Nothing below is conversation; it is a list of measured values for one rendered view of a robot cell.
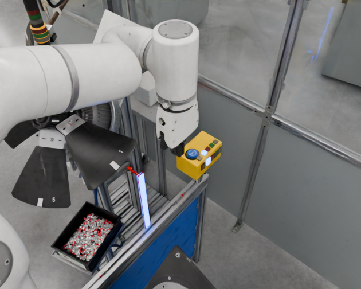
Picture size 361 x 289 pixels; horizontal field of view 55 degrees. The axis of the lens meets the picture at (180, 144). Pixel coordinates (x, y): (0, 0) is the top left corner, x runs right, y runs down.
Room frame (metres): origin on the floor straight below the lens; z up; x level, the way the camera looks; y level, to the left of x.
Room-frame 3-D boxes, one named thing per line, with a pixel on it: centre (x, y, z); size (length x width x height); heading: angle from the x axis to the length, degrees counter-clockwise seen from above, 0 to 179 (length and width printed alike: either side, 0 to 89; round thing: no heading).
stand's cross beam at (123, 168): (1.14, 0.35, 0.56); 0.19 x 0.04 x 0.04; 140
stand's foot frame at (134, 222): (1.12, 0.37, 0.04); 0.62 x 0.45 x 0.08; 140
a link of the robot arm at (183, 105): (0.55, 0.01, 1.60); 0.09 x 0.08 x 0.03; 140
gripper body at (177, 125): (0.56, 0.01, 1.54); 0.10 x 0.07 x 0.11; 140
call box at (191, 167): (0.87, -0.07, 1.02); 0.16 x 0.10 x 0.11; 140
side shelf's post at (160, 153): (1.37, 0.12, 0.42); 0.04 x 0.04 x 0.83; 50
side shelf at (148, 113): (1.37, 0.12, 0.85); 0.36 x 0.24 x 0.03; 50
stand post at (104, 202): (1.05, 0.43, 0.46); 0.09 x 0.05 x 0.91; 50
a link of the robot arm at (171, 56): (0.56, 0.01, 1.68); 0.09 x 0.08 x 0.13; 48
